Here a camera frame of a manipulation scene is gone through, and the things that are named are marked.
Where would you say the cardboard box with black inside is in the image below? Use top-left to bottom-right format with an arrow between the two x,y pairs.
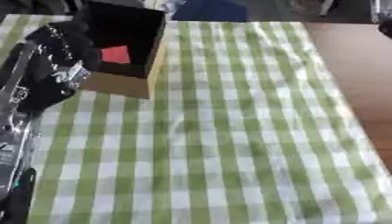
73,1 -> 169,100

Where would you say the blue chair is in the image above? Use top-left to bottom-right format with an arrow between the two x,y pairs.
170,0 -> 250,23

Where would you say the red block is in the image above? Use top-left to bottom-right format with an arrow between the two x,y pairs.
99,45 -> 132,65

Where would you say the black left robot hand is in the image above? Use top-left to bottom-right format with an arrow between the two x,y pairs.
0,20 -> 103,114

